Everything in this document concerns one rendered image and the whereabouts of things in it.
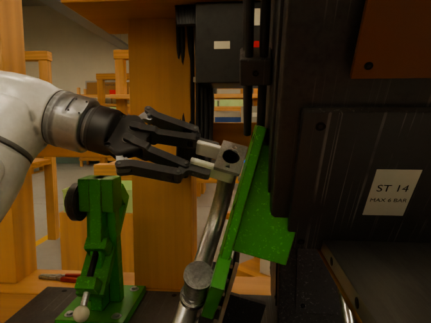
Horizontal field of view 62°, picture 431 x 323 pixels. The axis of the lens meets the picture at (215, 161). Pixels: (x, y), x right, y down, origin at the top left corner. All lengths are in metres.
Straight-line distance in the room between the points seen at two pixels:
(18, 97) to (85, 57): 10.98
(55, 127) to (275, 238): 0.35
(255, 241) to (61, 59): 11.51
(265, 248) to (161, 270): 0.47
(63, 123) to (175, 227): 0.39
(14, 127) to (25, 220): 0.49
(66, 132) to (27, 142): 0.06
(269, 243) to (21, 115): 0.39
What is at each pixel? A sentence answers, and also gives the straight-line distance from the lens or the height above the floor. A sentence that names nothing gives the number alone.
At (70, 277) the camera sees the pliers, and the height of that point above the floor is 0.89.
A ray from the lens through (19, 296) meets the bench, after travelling 0.99.
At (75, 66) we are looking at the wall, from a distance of 11.67.
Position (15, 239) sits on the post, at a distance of 1.02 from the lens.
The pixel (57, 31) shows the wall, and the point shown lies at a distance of 12.06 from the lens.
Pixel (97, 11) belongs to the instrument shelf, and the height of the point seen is 1.50.
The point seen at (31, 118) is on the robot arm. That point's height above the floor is 1.28.
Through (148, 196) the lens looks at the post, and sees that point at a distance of 0.85.
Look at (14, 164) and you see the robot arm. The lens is 0.59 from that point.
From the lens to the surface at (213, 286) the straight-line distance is 0.44.
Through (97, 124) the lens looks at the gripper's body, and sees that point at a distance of 0.57.
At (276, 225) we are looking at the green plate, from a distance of 0.46.
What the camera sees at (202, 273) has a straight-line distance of 0.47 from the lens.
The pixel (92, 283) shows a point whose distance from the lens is 0.71.
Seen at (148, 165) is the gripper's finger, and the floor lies 1.21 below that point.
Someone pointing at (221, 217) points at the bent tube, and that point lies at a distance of 0.62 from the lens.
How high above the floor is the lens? 1.28
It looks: 6 degrees down
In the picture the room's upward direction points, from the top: straight up
